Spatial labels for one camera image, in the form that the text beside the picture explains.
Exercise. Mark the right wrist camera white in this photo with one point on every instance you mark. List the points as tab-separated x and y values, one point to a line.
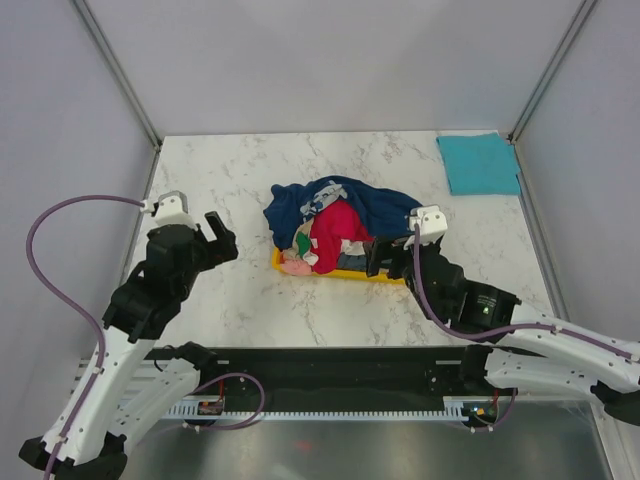
431	221

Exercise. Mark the left aluminium frame post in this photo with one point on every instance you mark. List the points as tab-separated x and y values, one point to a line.
108	55

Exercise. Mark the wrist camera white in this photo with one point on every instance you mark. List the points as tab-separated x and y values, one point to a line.
169	209
431	221

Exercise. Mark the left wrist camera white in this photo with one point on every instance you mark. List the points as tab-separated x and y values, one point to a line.
169	209

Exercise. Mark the aluminium frame post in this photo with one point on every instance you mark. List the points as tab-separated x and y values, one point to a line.
576	25
108	55

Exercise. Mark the grey blue garment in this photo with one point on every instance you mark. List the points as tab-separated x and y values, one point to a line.
353	255

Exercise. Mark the right aluminium frame post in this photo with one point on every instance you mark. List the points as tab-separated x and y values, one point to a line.
576	25

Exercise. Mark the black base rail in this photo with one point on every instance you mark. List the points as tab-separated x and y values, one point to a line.
426	371

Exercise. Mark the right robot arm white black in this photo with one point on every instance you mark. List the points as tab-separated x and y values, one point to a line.
513	345

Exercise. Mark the red t-shirt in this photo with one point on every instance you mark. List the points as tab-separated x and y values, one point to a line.
337	222

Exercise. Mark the beige white green shirt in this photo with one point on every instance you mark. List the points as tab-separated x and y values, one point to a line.
303	245

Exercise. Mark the pink cloth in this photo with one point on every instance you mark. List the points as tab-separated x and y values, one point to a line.
296	267

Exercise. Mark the white slotted cable duct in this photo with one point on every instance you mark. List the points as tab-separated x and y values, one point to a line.
350	408

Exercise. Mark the yellow plastic bin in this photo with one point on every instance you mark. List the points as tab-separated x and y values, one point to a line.
381	278

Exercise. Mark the folded teal t-shirt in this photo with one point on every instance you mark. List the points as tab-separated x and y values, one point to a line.
479	165

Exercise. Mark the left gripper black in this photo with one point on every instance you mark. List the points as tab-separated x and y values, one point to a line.
220	250

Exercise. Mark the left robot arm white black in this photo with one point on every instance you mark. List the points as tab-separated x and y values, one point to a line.
96	433

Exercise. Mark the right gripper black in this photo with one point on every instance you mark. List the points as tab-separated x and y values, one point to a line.
381	248

